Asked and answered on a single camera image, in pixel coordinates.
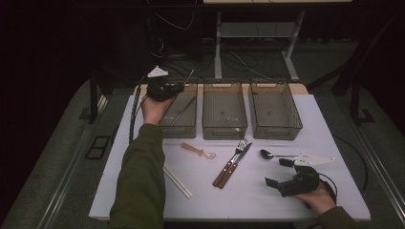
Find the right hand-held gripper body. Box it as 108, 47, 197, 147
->
277, 152, 336, 198

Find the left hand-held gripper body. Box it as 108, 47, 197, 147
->
146, 65, 180, 103

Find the metal chopstick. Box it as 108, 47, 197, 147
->
163, 95, 197, 129
181, 69, 195, 86

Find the clear brown plastic bin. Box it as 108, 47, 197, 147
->
247, 78, 304, 141
202, 78, 248, 141
150, 78, 199, 139

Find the metal spoon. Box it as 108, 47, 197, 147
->
259, 149, 300, 160

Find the person's right hand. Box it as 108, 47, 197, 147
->
291, 182, 338, 215

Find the person's left hand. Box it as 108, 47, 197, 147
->
140, 94, 176, 127

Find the white table cover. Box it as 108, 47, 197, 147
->
89, 94, 372, 222

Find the black metal stand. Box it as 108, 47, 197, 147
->
306, 12, 405, 127
88, 68, 113, 125

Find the right hand-held gripper cable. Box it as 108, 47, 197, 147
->
318, 173, 338, 204

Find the hand-held gripper cable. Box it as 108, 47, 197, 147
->
318, 173, 338, 204
128, 75, 151, 145

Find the tangle of floor cables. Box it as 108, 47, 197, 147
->
146, 0, 281, 80

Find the left hand-held gripper cable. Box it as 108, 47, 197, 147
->
128, 75, 151, 145

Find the knife with wooden handle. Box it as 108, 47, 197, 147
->
218, 141, 253, 190

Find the fork with wooden handle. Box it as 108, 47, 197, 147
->
212, 138, 249, 188

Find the white desk frame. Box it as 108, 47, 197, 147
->
202, 0, 352, 82

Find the black floor cable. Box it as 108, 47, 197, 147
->
332, 135, 370, 193

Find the metal floor rail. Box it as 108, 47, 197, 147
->
37, 94, 110, 229
350, 122, 405, 218

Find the black floor frame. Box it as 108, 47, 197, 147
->
84, 135, 112, 160

